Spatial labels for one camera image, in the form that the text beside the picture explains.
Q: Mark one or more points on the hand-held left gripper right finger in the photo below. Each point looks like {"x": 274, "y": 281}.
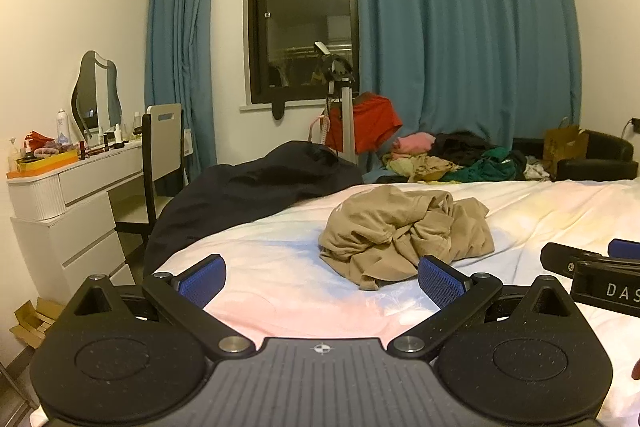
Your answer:
{"x": 442, "y": 282}

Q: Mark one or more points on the white spray bottle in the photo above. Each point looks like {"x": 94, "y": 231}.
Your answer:
{"x": 62, "y": 129}

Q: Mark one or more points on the blue curtain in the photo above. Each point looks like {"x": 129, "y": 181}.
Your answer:
{"x": 177, "y": 57}
{"x": 465, "y": 32}

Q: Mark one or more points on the cardboard boxes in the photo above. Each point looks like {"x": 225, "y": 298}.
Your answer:
{"x": 35, "y": 322}

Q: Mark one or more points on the orange tray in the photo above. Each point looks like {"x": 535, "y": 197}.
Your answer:
{"x": 45, "y": 164}

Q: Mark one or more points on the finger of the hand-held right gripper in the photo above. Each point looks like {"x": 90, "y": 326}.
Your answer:
{"x": 562, "y": 259}
{"x": 625, "y": 249}

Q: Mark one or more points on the khaki shirt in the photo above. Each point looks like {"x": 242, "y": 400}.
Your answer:
{"x": 390, "y": 227}

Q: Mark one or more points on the pink garment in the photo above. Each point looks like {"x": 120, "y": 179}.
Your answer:
{"x": 412, "y": 143}

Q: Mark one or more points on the black clothes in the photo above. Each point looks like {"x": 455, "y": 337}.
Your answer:
{"x": 460, "y": 147}

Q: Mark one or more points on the black sofa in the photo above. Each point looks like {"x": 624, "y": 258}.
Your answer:
{"x": 605, "y": 157}

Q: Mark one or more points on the white dressing table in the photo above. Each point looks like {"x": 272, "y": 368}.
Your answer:
{"x": 90, "y": 217}

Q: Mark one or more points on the wavy vanity mirror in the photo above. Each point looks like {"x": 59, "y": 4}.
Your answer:
{"x": 90, "y": 92}

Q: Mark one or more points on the white backed chair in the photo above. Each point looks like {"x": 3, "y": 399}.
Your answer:
{"x": 162, "y": 127}

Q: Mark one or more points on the dark duvet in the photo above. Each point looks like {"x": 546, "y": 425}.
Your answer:
{"x": 240, "y": 192}

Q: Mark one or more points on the green garment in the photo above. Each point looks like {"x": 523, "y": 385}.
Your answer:
{"x": 487, "y": 167}

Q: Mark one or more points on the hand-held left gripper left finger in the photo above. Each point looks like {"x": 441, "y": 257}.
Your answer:
{"x": 202, "y": 279}

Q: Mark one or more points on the dark framed window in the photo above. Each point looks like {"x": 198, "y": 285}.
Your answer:
{"x": 300, "y": 7}

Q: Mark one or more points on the red garment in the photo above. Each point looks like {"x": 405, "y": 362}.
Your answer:
{"x": 372, "y": 122}

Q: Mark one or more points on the brown paper bag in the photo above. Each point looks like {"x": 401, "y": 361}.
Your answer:
{"x": 562, "y": 147}

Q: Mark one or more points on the black hanging object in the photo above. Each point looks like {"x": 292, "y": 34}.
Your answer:
{"x": 278, "y": 111}

